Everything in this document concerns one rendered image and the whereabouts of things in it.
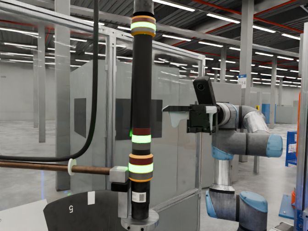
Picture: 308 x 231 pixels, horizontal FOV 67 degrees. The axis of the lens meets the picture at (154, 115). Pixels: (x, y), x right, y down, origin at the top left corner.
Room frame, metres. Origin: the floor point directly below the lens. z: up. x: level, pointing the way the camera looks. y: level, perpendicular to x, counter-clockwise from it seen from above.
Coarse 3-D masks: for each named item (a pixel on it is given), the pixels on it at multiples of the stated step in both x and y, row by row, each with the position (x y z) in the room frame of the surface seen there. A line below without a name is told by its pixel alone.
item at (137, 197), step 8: (136, 0) 0.41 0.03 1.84; (144, 0) 0.40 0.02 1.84; (152, 0) 0.41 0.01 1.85; (136, 8) 0.41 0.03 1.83; (144, 8) 0.40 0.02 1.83; (152, 8) 0.41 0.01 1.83; (152, 16) 0.43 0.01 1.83; (136, 184) 0.40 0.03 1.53; (144, 184) 0.40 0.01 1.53; (136, 192) 0.40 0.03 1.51; (144, 192) 0.40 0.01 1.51; (136, 200) 0.40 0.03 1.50; (144, 200) 0.40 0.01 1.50; (136, 208) 0.40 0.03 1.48; (144, 208) 0.41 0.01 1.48; (136, 216) 0.40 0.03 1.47; (144, 216) 0.41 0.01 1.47
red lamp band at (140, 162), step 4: (132, 160) 0.40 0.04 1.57; (136, 160) 0.40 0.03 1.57; (140, 160) 0.40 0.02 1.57; (144, 160) 0.40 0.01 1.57; (148, 160) 0.40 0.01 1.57; (152, 160) 0.41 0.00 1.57; (132, 164) 0.40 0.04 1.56; (136, 164) 0.40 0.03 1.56; (140, 164) 0.40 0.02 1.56; (144, 164) 0.40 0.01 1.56; (148, 164) 0.40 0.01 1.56
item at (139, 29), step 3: (138, 27) 0.40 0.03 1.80; (141, 27) 0.40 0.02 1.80; (144, 27) 0.40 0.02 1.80; (147, 27) 0.40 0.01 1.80; (132, 30) 0.41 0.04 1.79; (135, 30) 0.40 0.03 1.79; (138, 30) 0.40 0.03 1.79; (141, 30) 0.40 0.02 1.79; (144, 30) 0.40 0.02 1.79; (147, 30) 0.40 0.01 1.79; (150, 30) 0.40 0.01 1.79; (153, 30) 0.41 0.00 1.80
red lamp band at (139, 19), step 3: (135, 18) 0.40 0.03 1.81; (138, 18) 0.40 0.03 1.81; (141, 18) 0.40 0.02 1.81; (144, 18) 0.40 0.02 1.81; (147, 18) 0.40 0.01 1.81; (150, 18) 0.40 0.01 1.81; (132, 21) 0.41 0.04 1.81; (135, 21) 0.40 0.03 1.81; (138, 21) 0.40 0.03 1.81; (141, 21) 0.40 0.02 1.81; (144, 21) 0.40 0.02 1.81; (147, 21) 0.40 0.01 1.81; (150, 21) 0.40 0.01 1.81; (153, 21) 0.41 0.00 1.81
